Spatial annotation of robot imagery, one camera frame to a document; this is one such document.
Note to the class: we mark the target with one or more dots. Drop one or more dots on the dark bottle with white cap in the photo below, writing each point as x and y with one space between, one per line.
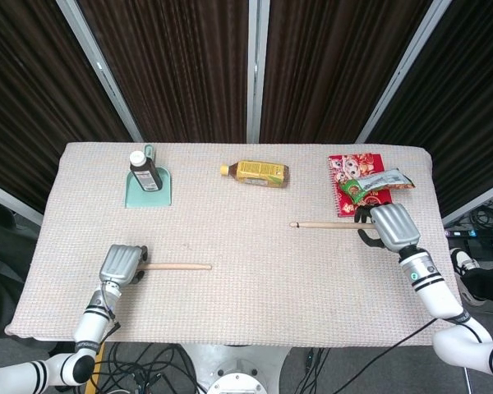
146 174

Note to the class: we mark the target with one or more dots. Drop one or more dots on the black power strip with lights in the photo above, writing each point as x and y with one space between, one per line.
476 233

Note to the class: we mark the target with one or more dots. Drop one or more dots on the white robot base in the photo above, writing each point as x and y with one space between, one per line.
236 369

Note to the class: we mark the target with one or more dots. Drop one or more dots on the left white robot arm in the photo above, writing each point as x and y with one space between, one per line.
92 324

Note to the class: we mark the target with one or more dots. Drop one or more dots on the beige woven tablecloth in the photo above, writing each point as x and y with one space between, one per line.
246 295

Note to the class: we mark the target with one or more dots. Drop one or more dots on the yellow labelled tea bottle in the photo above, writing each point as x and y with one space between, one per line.
259 173

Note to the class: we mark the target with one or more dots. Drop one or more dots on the grey metal partition post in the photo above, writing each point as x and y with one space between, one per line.
398 78
100 70
257 70

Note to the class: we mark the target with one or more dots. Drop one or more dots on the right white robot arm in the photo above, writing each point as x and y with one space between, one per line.
431 287

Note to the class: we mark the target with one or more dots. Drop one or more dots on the black trouser leg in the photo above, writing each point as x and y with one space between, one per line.
489 283

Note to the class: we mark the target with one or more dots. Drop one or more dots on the wooden stick with grooved tip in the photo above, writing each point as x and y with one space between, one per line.
328 225

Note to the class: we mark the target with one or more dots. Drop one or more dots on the dark brown ribbed partition panel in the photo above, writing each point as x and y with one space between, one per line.
176 70
33 102
468 102
337 70

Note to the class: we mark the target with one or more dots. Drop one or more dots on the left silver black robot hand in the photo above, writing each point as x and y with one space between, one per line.
121 262

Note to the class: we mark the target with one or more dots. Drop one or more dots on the mint green dustpan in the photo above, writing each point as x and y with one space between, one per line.
141 198

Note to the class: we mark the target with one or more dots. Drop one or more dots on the white black sneaker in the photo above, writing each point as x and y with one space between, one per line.
462 267

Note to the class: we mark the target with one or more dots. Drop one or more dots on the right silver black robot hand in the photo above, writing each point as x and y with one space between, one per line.
394 225

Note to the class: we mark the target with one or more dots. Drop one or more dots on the red spiral notebook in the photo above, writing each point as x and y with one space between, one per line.
353 205

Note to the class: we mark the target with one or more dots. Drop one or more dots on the green silver snack wrapper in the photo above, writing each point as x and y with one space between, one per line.
374 182

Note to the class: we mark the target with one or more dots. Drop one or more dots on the plain wooden stick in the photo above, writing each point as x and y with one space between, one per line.
176 267

